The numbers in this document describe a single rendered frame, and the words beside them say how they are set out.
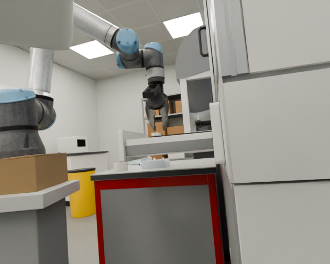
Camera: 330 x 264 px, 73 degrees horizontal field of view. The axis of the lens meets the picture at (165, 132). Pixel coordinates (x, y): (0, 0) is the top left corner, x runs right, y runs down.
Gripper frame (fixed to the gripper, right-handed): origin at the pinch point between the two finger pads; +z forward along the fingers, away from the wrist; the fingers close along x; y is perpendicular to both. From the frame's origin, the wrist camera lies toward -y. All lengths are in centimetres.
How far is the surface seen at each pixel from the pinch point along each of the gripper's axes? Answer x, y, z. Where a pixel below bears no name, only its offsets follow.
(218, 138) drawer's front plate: -22, -48, 8
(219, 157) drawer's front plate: -22, -48, 11
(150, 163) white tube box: 10.3, 19.1, 15.4
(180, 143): -10.5, -14.6, 7.4
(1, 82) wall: 296, 196, -116
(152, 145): -1.0, -14.6, 7.3
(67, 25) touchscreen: -12, -75, 0
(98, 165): 213, 328, 33
